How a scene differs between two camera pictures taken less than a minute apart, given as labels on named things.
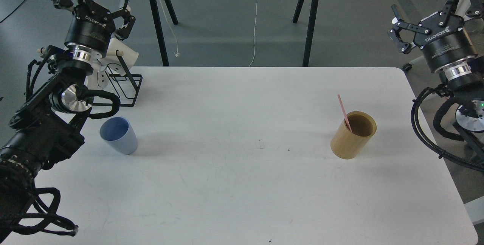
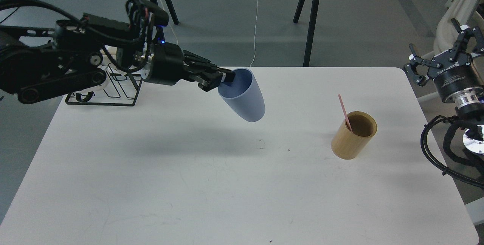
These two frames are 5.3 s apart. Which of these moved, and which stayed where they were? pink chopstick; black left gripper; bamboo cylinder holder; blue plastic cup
Moved: blue plastic cup; black left gripper
Stayed: bamboo cylinder holder; pink chopstick
